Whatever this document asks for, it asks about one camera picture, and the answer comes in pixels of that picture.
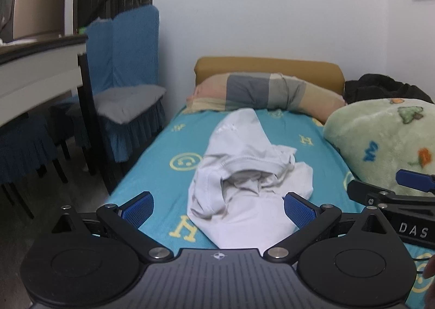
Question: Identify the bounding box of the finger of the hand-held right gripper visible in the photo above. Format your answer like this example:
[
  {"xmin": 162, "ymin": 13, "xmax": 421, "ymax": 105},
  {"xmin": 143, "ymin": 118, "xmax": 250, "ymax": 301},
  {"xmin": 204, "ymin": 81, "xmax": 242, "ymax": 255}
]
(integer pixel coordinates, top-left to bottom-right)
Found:
[
  {"xmin": 396, "ymin": 169, "xmax": 435, "ymax": 195},
  {"xmin": 347, "ymin": 179, "xmax": 395, "ymax": 207}
]

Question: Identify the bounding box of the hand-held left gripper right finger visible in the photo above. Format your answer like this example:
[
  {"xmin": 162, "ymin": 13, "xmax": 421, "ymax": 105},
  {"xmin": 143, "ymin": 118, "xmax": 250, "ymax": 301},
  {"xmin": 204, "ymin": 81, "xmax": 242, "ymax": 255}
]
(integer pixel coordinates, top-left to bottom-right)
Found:
[{"xmin": 263, "ymin": 192, "xmax": 388, "ymax": 264}]

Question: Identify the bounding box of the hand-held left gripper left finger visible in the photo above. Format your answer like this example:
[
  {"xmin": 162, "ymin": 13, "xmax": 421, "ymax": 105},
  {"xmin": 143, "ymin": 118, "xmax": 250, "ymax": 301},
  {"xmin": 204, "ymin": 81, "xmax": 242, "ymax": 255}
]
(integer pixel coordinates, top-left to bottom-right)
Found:
[{"xmin": 51, "ymin": 191, "xmax": 175, "ymax": 264}]

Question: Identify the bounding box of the white t-shirt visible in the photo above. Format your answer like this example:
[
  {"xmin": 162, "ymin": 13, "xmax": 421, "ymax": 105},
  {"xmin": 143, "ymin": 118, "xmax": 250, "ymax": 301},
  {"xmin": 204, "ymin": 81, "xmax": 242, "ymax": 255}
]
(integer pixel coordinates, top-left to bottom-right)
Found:
[{"xmin": 187, "ymin": 108, "xmax": 314, "ymax": 250}]

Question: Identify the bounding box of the person's right hand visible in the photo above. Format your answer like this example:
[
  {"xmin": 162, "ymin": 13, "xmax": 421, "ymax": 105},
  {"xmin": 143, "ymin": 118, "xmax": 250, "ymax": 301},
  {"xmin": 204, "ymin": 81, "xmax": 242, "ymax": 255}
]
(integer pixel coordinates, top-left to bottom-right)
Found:
[{"xmin": 423, "ymin": 254, "xmax": 435, "ymax": 309}]

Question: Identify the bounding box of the bed with teal printed sheet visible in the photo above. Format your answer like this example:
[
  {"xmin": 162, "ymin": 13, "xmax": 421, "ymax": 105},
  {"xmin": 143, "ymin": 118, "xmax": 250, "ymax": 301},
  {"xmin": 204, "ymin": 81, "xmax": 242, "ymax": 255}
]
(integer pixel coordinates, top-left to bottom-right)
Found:
[{"xmin": 106, "ymin": 105, "xmax": 435, "ymax": 309}]

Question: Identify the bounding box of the green plush printed blanket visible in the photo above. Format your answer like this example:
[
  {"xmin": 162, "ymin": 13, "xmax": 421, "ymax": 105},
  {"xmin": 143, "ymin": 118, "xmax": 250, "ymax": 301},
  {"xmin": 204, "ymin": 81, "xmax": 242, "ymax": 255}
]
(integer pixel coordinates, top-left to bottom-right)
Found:
[{"xmin": 322, "ymin": 98, "xmax": 435, "ymax": 197}]

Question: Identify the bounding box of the black clothing heap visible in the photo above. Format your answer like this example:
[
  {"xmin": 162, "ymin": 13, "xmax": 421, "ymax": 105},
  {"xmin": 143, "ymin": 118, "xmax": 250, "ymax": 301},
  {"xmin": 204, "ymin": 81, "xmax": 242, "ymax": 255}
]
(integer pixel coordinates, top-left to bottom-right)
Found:
[{"xmin": 343, "ymin": 73, "xmax": 435, "ymax": 106}]

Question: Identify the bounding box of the grey seat cushion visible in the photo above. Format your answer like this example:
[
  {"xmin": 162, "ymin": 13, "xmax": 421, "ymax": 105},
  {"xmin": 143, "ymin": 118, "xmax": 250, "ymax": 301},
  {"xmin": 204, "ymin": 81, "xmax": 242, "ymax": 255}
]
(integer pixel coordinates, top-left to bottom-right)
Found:
[{"xmin": 66, "ymin": 85, "xmax": 167, "ymax": 125}]

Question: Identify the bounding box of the dark blue covered chair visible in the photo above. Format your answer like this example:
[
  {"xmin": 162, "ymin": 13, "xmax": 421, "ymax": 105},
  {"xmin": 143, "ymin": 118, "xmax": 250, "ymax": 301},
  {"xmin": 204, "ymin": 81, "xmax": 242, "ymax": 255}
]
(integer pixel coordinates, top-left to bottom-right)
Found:
[{"xmin": 0, "ymin": 113, "xmax": 69, "ymax": 219}]

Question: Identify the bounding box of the striped beige grey pillow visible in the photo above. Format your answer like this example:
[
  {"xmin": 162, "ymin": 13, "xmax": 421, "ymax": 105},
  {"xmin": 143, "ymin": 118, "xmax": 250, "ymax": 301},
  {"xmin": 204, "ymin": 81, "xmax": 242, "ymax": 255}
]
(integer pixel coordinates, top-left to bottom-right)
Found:
[{"xmin": 186, "ymin": 72, "xmax": 346, "ymax": 123}]

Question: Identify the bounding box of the tan padded headboard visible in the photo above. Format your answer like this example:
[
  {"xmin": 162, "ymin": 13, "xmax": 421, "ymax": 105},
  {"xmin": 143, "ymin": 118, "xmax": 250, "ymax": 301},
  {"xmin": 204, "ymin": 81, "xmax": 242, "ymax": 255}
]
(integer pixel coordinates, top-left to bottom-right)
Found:
[{"xmin": 194, "ymin": 56, "xmax": 346, "ymax": 95}]

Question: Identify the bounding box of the white desk with black legs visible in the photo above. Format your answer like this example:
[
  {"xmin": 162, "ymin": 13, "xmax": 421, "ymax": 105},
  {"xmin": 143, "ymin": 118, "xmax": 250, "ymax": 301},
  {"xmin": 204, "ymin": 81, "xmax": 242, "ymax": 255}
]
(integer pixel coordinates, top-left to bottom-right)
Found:
[{"xmin": 0, "ymin": 34, "xmax": 118, "ymax": 196}]

